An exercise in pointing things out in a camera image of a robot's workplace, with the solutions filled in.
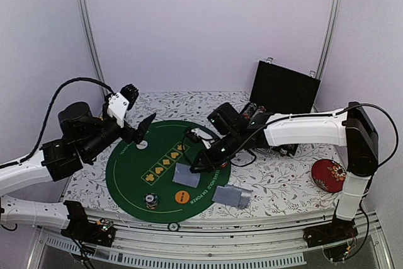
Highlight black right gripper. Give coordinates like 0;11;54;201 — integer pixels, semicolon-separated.
191;130;242;173

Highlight white dealer button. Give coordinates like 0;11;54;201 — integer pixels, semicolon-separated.
136;140;148;150

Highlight small chip stack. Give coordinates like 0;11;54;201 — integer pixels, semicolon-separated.
220;162;228;169

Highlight dealt cards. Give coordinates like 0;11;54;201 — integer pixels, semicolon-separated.
173;163;201;188

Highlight blue checked card deck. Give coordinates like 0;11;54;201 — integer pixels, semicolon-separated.
212;185;253;209

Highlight orange big blind button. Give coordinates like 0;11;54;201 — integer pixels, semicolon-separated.
174;190;190;205

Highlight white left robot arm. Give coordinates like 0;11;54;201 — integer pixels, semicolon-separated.
1;84;156;240

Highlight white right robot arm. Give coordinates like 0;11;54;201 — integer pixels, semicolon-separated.
184;102;380;247

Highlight green round poker mat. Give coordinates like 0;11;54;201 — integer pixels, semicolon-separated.
106;120;231;224

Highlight black poker chip case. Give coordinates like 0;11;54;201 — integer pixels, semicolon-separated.
241;60;322;157

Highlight floral white tablecloth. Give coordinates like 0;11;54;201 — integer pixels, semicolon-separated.
64;92;341;219

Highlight red floral bowl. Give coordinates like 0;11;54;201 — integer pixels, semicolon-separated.
311;159;346;193

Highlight aluminium left corner post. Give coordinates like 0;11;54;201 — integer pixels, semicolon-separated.
77;0;105;82

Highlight aluminium corner post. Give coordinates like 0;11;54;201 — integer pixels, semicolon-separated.
315;0;341;80
77;0;105;82

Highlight aluminium right corner post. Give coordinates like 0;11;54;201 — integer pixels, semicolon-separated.
315;0;341;80

